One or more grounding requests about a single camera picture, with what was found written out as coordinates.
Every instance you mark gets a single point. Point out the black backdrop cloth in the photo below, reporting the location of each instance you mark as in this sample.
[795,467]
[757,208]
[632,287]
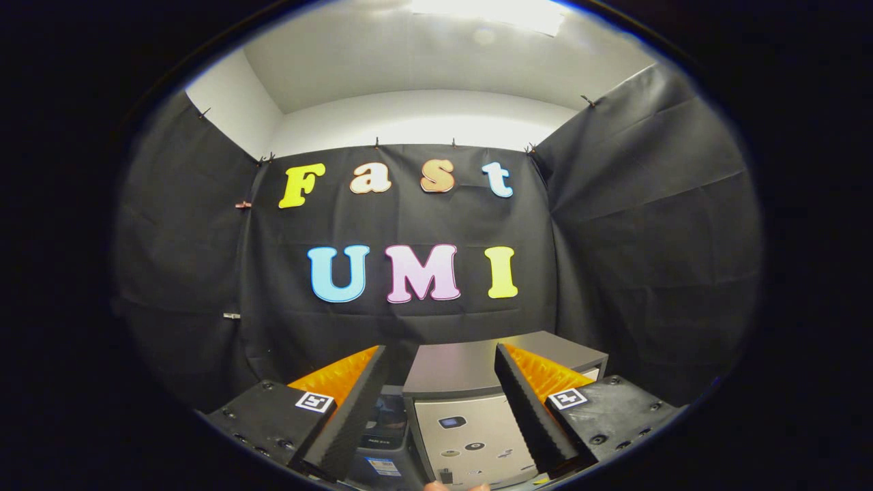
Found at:
[648,239]

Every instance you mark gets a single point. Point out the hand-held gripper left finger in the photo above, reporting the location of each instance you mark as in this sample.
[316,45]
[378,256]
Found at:
[358,416]

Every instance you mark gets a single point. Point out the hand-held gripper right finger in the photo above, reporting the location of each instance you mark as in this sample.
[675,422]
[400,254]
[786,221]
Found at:
[528,416]

